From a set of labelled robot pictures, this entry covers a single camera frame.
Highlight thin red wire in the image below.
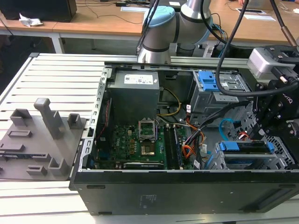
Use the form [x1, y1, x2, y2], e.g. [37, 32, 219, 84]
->
[98, 99, 113, 140]

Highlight black cables beside arm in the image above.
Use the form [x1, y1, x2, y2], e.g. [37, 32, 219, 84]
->
[135, 0, 161, 56]

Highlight yellow wire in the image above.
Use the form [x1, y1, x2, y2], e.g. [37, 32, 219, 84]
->
[156, 87, 182, 117]

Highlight white paper sheet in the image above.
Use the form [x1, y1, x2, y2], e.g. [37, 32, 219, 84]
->
[242, 14, 277, 22]
[121, 6, 144, 13]

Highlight wooden desk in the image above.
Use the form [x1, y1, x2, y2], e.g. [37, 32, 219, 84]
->
[0, 0, 299, 49]

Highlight black waste bin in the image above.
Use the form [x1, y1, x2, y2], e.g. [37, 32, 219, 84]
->
[177, 44, 196, 57]

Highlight blue drive cage latch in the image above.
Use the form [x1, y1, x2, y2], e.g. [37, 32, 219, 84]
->
[197, 70, 222, 92]

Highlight black graphics card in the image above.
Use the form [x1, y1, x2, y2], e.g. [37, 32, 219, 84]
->
[123, 161, 164, 170]

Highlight grey power supply unit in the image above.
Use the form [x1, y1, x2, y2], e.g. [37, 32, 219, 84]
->
[106, 70, 161, 119]

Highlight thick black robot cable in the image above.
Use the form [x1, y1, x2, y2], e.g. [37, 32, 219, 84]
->
[215, 0, 299, 97]

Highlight black cable bundle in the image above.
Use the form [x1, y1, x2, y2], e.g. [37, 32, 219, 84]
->
[182, 102, 248, 145]

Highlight metal socket cover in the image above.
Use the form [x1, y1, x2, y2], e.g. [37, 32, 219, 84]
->
[139, 118, 157, 142]

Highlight green motherboard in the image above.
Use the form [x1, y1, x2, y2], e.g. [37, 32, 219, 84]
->
[90, 123, 201, 170]

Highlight grey metal disk bay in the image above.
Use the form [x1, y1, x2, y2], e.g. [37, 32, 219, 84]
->
[205, 139, 296, 171]

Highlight hard disk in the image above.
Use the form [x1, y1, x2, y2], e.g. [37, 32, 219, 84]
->
[205, 140, 276, 170]

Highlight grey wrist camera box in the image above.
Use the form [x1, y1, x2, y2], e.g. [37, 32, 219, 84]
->
[247, 48, 278, 79]

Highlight grey parts rack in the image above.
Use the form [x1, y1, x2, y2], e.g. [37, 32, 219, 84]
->
[0, 98, 87, 182]

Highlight black cable with copper end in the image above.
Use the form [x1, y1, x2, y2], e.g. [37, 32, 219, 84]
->
[270, 0, 299, 47]

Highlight black PC case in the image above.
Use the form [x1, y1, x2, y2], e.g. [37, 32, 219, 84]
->
[69, 61, 299, 217]

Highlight crumpled white paper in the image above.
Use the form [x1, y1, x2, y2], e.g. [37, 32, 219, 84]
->
[18, 13, 44, 28]

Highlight orange wire bundle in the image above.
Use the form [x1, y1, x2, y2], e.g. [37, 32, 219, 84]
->
[183, 129, 205, 161]

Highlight blue cables behind arm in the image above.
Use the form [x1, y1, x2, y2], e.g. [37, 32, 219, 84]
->
[211, 23, 229, 58]

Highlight blue disk wire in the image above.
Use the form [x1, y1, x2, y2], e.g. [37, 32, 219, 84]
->
[219, 118, 234, 140]

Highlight CPU socket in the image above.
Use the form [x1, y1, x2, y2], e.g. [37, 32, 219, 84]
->
[140, 140, 157, 156]

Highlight black wrist mount bracket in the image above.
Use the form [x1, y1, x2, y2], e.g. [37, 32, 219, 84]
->
[261, 45, 299, 81]

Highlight grey drive cage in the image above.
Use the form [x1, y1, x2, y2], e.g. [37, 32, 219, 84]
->
[189, 70, 254, 119]

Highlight red disk wire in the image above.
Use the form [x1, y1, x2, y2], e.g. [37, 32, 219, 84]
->
[238, 131, 252, 141]

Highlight black box on desk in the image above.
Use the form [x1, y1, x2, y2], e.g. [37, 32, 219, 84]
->
[0, 0, 78, 23]

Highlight RAM stick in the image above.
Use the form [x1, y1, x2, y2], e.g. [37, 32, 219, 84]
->
[173, 125, 184, 167]

